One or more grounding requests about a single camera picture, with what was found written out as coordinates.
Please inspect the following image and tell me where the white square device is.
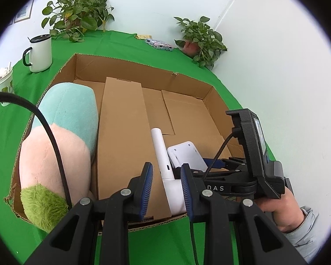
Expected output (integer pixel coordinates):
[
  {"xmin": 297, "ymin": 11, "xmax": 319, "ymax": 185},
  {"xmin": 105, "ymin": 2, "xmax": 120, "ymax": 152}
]
[{"xmin": 167, "ymin": 141, "xmax": 209, "ymax": 172}]

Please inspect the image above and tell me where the pastel plush toy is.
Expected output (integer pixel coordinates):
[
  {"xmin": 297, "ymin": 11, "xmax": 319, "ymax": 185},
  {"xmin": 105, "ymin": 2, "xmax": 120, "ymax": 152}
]
[{"xmin": 18, "ymin": 82, "xmax": 99, "ymax": 233}]

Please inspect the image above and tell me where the patterned small packet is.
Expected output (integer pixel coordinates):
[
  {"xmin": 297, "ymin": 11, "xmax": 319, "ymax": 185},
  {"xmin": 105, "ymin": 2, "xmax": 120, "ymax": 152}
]
[{"xmin": 145, "ymin": 39, "xmax": 174, "ymax": 52}]

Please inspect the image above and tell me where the person's right forearm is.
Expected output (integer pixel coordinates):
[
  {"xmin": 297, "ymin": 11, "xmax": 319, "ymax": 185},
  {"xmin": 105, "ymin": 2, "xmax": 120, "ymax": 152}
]
[{"xmin": 281, "ymin": 206, "xmax": 321, "ymax": 264}]

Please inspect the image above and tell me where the thin black cable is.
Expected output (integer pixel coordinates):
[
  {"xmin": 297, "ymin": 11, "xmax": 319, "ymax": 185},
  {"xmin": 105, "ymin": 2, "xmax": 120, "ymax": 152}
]
[
  {"xmin": 189, "ymin": 221, "xmax": 199, "ymax": 265},
  {"xmin": 203, "ymin": 128, "xmax": 235, "ymax": 182}
]

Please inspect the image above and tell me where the white mug with black handle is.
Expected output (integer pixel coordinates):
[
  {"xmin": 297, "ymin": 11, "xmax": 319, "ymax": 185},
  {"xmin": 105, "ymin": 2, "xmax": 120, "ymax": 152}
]
[{"xmin": 23, "ymin": 34, "xmax": 53, "ymax": 73}]

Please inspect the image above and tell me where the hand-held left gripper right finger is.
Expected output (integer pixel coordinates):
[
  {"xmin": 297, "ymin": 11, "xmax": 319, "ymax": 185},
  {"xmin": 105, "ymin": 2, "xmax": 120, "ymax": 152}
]
[{"xmin": 180, "ymin": 163, "xmax": 307, "ymax": 265}]

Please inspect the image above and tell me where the long cardboard box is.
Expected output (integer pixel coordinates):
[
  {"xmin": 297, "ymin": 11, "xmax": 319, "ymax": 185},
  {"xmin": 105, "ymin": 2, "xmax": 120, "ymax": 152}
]
[{"xmin": 95, "ymin": 77, "xmax": 173, "ymax": 223}]

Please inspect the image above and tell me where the large potted green plant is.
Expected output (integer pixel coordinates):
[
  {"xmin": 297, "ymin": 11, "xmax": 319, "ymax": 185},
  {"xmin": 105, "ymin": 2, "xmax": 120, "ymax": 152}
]
[{"xmin": 41, "ymin": 0, "xmax": 115, "ymax": 44}]

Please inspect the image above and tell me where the white cylindrical device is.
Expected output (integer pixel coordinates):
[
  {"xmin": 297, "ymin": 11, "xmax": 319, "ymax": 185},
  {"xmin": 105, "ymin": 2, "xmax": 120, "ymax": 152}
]
[{"xmin": 150, "ymin": 128, "xmax": 188, "ymax": 216}]

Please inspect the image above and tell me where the person's right hand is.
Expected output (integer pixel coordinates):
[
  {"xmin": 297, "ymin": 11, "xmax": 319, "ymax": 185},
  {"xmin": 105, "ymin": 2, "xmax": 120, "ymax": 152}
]
[{"xmin": 255, "ymin": 190, "xmax": 305, "ymax": 234}]

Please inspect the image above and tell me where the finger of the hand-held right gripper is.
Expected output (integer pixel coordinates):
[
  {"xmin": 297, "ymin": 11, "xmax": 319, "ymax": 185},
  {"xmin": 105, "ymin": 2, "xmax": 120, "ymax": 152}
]
[{"xmin": 203, "ymin": 156, "xmax": 250, "ymax": 173}]

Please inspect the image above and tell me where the small potted green plant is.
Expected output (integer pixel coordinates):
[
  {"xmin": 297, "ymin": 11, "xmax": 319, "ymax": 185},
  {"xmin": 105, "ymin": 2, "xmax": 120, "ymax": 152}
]
[{"xmin": 174, "ymin": 17, "xmax": 228, "ymax": 71}]

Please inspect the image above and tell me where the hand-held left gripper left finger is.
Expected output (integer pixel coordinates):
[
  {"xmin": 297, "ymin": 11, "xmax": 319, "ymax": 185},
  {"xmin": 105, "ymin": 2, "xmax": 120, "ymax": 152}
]
[{"xmin": 23, "ymin": 162, "xmax": 154, "ymax": 265}]

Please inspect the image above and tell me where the thick black cable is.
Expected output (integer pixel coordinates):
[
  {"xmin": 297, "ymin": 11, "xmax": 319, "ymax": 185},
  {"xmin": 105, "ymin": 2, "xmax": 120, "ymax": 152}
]
[{"xmin": 0, "ymin": 93, "xmax": 73, "ymax": 209}]

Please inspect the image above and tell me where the large framed wall poster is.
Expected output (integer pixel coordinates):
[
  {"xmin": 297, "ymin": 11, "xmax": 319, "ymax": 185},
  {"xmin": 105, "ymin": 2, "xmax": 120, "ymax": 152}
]
[{"xmin": 14, "ymin": 0, "xmax": 35, "ymax": 23}]

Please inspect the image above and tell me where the leaf-print paper cup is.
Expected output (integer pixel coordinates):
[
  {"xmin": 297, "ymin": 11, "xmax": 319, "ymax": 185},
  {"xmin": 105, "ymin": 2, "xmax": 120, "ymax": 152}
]
[{"xmin": 0, "ymin": 62, "xmax": 15, "ymax": 107}]

